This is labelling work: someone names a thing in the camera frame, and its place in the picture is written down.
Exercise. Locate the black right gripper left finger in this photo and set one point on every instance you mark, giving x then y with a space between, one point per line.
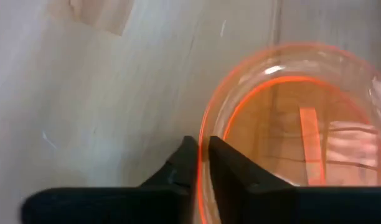
131 205

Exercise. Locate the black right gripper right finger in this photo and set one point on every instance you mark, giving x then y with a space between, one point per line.
271 205

